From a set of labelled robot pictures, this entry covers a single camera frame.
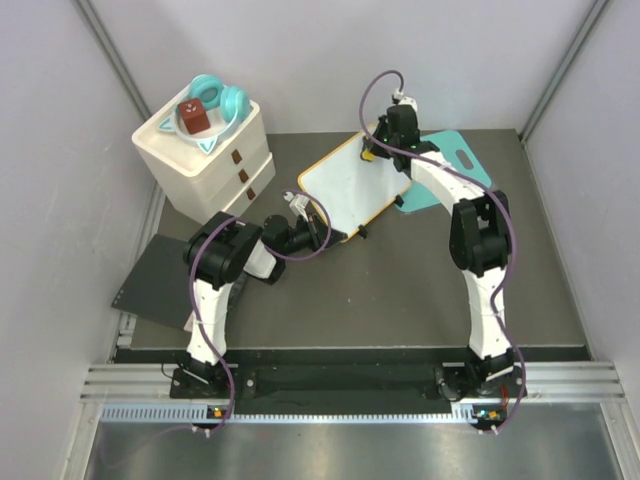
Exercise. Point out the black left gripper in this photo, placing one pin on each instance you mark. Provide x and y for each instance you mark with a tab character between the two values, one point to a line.
319	232

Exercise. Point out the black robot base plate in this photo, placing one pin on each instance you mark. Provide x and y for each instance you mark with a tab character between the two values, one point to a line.
350	388

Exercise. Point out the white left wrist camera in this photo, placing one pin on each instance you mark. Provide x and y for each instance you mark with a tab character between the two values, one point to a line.
297	203

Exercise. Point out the teal cutting board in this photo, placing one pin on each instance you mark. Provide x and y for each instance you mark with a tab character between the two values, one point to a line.
457	152

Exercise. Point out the teal cat-ear headphones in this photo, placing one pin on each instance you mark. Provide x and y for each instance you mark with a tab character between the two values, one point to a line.
207	93

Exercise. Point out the yellow-framed whiteboard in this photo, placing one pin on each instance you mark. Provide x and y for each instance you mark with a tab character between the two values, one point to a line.
352	191

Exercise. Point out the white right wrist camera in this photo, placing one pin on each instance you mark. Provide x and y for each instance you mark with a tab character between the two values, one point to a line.
400	98

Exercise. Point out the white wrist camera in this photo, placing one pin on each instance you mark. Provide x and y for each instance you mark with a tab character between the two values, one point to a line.
297	203
400	98

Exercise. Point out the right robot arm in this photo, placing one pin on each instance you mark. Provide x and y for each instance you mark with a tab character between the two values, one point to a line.
479	242

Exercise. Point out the aluminium frame rail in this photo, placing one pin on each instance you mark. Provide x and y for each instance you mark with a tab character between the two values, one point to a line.
580	382

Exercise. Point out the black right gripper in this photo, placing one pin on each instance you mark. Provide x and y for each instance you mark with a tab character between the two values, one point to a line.
383	127

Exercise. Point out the grey slotted cable duct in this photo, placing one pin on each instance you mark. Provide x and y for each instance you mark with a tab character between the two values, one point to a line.
203	414

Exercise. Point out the white three-drawer storage cabinet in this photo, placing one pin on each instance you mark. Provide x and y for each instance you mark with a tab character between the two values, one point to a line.
200	184

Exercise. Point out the brown cube toy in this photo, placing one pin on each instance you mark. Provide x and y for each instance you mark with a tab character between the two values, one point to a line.
194	115

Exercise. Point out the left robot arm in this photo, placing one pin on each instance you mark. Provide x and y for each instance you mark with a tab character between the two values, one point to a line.
226	248

